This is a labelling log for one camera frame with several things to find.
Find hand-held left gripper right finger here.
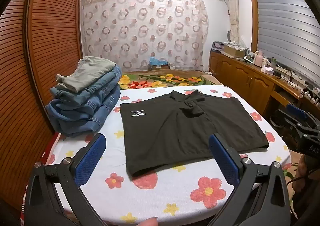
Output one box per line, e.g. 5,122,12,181
208,133,298,226

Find small cardboard box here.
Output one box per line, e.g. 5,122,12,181
149,62,170,71

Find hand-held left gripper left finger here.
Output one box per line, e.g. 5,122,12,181
25,133,108,226

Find person's right forearm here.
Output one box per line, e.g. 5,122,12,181
291,153,320,219

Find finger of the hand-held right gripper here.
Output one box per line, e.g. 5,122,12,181
271,109,303,130
286,104,320,127

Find grey window blind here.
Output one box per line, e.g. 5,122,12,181
252,0,320,85

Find person's left hand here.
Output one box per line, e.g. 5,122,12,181
138,217,158,226

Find beige tied curtain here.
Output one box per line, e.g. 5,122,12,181
223,0,242,42

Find wooden cabinet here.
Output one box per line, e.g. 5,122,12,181
209,50,320,123

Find blue plastic bag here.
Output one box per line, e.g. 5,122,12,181
149,57,167,67

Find white floral tablecloth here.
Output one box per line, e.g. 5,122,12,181
46,84,292,226

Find purple plastic pack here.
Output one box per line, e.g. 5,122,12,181
212,41,226,53

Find white tissue container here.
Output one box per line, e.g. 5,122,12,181
261,64,274,76

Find grey-green folded pants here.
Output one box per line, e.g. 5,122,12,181
56,56,118,93

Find circle patterned curtain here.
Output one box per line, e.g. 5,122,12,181
80,0,209,72

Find white pink thermos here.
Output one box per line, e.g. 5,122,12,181
253,51,264,67

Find wooden louvered wardrobe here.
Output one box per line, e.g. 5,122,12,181
0,0,84,213

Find brown floral blanket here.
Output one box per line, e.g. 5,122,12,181
117,70,223,90

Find faded light blue jeans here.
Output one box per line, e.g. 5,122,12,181
55,66,123,99

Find red printed blanket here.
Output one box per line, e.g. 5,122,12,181
41,132,61,168

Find open cardboard box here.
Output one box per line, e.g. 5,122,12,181
222,43,248,58

